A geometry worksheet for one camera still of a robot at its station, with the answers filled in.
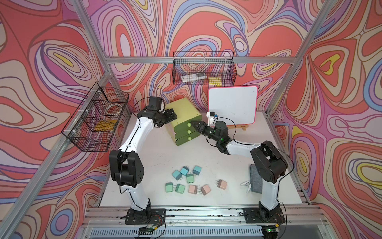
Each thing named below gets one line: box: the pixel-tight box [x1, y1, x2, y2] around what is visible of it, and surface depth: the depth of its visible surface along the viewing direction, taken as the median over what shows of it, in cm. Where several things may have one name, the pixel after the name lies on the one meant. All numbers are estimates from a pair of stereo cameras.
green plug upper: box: [186, 173, 195, 184], surface depth 87 cm
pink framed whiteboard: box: [207, 86, 259, 126], surface depth 102 cm
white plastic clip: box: [239, 180, 252, 193], surface depth 84 cm
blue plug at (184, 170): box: [180, 165, 190, 176], surface depth 90 cm
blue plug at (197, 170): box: [192, 165, 202, 176], surface depth 90 cm
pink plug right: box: [214, 179, 228, 190], surface depth 84 cm
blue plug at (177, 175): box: [172, 169, 184, 181], surface depth 88 cm
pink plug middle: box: [200, 184, 211, 196], surface depth 83 cm
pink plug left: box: [188, 184, 201, 195], surface depth 82 cm
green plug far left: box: [165, 180, 174, 193], surface depth 84 cm
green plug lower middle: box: [175, 183, 186, 195], surface depth 82 cm
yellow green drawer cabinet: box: [164, 97, 203, 146], surface depth 92 cm
